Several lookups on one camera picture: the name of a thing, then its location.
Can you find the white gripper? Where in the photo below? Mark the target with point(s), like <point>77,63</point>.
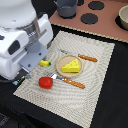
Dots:
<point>16,37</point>

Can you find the yellow toy banana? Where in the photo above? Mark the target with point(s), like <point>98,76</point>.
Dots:
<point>44,63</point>

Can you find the yellow toy cheese wedge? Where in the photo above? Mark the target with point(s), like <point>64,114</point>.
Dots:
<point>72,67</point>

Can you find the light blue milk carton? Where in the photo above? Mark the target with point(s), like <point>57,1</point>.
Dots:
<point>18,82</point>

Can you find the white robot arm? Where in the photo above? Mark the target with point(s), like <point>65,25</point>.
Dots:
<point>11,10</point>

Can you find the red toy tomato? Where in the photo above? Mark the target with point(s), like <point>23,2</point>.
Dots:
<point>45,82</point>

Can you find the round wooden plate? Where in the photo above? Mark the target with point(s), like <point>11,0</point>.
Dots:
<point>65,60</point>

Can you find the grey toy pot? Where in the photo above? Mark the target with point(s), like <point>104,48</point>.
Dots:
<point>66,8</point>

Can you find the beige woven placemat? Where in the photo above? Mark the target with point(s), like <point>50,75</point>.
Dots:
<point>70,102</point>

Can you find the pink toy stove top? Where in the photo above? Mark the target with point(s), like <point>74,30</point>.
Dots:
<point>104,27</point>

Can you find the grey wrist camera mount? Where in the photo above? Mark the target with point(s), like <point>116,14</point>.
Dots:
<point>34,55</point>

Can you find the toy knife wooden handle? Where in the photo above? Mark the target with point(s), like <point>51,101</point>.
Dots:
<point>80,55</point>

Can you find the toy fork wooden handle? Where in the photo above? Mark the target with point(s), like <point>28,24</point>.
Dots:
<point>55,76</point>

